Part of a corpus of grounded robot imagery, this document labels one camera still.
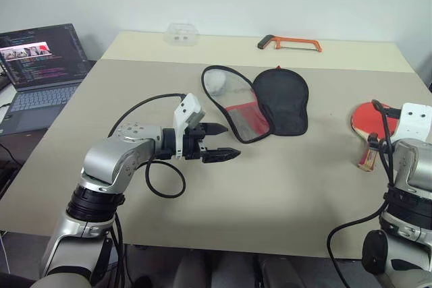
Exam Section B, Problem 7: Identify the dark rounded shape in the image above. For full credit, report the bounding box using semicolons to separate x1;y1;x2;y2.
173;250;257;288

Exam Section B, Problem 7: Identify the clear plastic box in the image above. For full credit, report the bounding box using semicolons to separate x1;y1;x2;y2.
164;22;200;48

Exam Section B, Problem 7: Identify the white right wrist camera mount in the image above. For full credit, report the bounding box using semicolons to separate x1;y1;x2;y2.
393;102;432;141

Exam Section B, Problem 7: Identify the orange hacksaw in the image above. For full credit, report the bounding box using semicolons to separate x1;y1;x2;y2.
257;34;323;54

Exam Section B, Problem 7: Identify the red black paddle case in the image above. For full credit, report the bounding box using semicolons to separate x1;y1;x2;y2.
201;64;310;144

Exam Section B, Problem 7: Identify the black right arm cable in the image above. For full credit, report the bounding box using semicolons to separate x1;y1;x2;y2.
326;98;398;288

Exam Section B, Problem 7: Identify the white soft plush toy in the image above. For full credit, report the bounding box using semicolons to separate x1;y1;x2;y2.
205;69;226;96

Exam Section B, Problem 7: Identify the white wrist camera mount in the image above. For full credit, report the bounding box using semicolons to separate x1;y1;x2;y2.
393;102;432;141
172;92;206;161

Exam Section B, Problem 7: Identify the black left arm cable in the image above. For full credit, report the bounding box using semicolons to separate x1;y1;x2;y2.
109;93;189;198

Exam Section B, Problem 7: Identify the red table tennis paddle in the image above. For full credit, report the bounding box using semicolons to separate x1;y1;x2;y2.
350;100;404;173

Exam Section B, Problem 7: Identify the open grey laptop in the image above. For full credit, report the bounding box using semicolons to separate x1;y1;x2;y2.
0;24;97;138

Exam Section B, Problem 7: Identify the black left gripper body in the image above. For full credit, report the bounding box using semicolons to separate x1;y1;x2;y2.
184;122;207;162

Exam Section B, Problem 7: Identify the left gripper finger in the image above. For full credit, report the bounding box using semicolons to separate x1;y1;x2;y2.
203;122;230;136
201;147;242;165

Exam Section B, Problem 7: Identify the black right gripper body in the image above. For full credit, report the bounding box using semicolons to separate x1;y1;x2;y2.
380;106;404;120

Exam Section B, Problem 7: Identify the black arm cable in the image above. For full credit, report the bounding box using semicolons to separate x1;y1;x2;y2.
326;98;398;288
109;93;189;198

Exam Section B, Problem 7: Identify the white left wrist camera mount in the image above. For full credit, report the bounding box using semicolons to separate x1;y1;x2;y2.
172;92;206;161

